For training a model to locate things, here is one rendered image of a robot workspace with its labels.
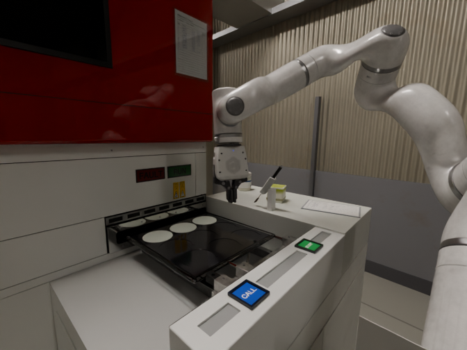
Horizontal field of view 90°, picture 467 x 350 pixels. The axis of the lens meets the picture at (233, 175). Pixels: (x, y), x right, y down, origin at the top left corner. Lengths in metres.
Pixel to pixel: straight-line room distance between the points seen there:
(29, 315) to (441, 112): 1.17
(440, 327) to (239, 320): 0.29
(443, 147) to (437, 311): 0.35
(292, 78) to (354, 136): 1.76
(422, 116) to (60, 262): 1.04
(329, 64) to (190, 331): 0.75
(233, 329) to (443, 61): 2.28
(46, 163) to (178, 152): 0.43
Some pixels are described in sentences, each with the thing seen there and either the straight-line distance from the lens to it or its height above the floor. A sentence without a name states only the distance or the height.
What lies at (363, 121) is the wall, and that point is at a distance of 2.45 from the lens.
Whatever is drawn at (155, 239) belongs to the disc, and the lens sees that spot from 0.86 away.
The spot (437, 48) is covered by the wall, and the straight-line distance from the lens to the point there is 2.45.
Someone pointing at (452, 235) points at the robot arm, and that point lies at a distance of 0.56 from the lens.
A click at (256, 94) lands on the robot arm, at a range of 0.63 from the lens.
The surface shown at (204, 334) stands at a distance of 0.42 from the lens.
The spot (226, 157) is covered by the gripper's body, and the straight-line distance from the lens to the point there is 0.68.
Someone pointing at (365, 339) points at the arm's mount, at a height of 0.99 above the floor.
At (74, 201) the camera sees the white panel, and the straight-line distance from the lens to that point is 0.86.
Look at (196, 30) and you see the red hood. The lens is 1.06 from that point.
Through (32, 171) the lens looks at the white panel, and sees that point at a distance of 0.82.
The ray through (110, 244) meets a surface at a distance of 0.93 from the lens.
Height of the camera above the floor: 1.25
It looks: 10 degrees down
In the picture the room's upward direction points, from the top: 1 degrees clockwise
